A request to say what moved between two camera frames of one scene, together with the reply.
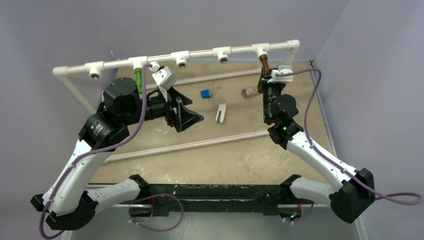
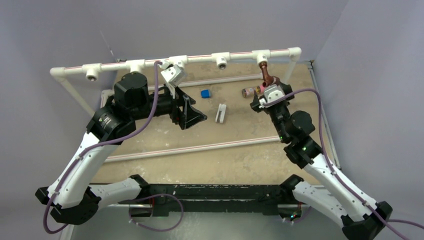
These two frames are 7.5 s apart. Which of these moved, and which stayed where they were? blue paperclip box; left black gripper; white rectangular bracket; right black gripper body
Moved: right black gripper body
Stayed: left black gripper; blue paperclip box; white rectangular bracket
